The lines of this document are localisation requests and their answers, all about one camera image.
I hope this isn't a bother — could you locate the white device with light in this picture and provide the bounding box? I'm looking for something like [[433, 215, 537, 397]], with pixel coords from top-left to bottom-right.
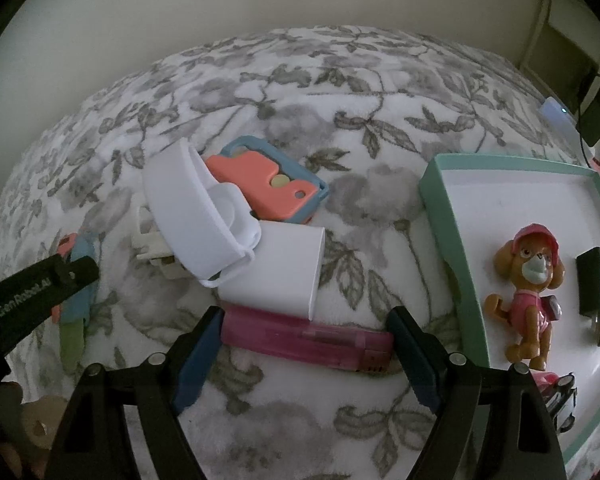
[[540, 96, 578, 128]]

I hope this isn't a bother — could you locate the brown dog figurine pink outfit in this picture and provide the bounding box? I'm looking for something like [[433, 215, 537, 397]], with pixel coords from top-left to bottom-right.
[[484, 224, 565, 372]]

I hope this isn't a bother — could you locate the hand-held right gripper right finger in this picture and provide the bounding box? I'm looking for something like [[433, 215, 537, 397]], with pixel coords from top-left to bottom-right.
[[386, 306, 568, 480]]

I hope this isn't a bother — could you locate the black power adapter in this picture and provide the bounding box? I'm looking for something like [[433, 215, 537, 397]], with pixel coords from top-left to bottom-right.
[[577, 67, 600, 146]]

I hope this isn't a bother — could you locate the pink translucent lighter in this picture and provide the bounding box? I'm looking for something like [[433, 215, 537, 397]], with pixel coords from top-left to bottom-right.
[[221, 307, 395, 373]]

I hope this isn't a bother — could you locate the teal box with white inside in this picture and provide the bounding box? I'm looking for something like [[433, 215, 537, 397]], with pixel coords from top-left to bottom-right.
[[419, 154, 600, 466]]

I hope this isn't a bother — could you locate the black plug charger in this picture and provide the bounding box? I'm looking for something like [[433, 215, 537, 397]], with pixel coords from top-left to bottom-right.
[[576, 247, 600, 347]]

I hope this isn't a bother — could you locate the white plastic frame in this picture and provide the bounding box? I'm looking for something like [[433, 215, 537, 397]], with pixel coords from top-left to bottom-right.
[[132, 205, 181, 268]]

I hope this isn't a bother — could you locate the coral blue green toy knife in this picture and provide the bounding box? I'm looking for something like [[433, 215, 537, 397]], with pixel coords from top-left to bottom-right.
[[52, 232, 101, 371]]

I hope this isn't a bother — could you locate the red toy vehicle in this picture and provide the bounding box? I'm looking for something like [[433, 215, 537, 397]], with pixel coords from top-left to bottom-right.
[[532, 370, 578, 433]]

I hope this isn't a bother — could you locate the grey floral blanket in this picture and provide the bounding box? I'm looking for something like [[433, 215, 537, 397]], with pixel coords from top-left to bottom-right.
[[0, 25, 585, 480]]

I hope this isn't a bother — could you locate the coral toy in blue frame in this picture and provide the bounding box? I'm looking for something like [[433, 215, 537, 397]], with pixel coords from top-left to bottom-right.
[[204, 135, 329, 226]]

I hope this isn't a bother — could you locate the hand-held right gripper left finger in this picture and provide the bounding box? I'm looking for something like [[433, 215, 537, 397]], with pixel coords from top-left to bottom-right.
[[45, 305, 225, 480]]

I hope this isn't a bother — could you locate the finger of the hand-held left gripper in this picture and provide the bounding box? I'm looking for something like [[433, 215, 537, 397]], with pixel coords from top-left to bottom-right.
[[55, 255, 101, 302]]

